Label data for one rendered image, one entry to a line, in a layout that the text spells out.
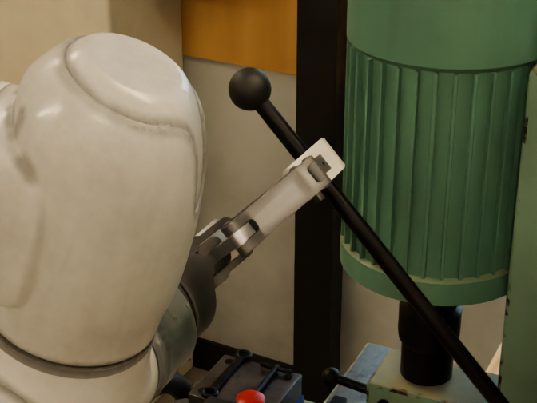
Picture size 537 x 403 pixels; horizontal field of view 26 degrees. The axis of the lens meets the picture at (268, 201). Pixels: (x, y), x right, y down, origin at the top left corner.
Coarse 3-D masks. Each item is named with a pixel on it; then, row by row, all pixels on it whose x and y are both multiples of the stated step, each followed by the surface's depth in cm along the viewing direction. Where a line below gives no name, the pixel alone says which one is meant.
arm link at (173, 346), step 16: (176, 304) 77; (176, 320) 76; (192, 320) 77; (160, 336) 74; (176, 336) 75; (192, 336) 77; (160, 352) 74; (176, 352) 76; (192, 352) 78; (160, 368) 74; (176, 368) 76; (160, 384) 75
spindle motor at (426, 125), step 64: (384, 0) 92; (448, 0) 89; (512, 0) 90; (384, 64) 94; (448, 64) 92; (512, 64) 92; (384, 128) 97; (448, 128) 94; (512, 128) 96; (384, 192) 99; (448, 192) 96; (512, 192) 98; (448, 256) 99
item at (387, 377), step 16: (400, 352) 118; (384, 368) 116; (368, 384) 114; (384, 384) 113; (400, 384) 113; (448, 384) 113; (464, 384) 113; (496, 384) 113; (368, 400) 114; (384, 400) 113; (400, 400) 113; (416, 400) 112; (432, 400) 111; (448, 400) 111; (464, 400) 111; (480, 400) 111
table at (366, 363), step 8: (368, 344) 151; (360, 352) 149; (368, 352) 149; (376, 352) 149; (384, 352) 149; (360, 360) 148; (368, 360) 148; (376, 360) 148; (352, 368) 146; (360, 368) 146; (368, 368) 146; (376, 368) 146; (352, 376) 144; (360, 376) 144; (368, 376) 144; (336, 392) 141; (344, 392) 141; (352, 392) 141; (328, 400) 140; (352, 400) 140; (360, 400) 140
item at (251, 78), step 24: (240, 72) 93; (240, 96) 92; (264, 96) 93; (264, 120) 94; (288, 144) 93; (336, 192) 94; (360, 216) 94; (360, 240) 94; (384, 264) 94; (408, 288) 94; (432, 312) 94; (456, 336) 95; (456, 360) 95; (480, 384) 94
